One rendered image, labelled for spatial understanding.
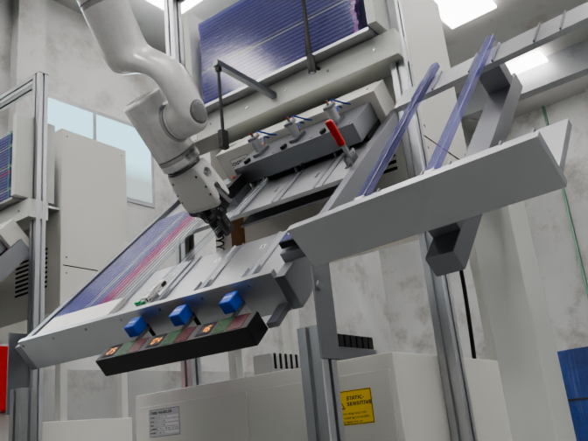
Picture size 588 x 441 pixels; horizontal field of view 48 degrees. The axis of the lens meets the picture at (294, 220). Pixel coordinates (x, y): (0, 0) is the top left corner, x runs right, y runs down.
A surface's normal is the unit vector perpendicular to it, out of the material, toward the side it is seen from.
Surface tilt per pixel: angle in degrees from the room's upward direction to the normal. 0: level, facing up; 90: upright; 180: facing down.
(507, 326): 90
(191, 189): 137
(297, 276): 90
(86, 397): 90
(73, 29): 90
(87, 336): 132
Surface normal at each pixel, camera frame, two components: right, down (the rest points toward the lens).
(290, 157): -0.37, 0.49
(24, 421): 0.81, -0.26
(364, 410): -0.58, -0.19
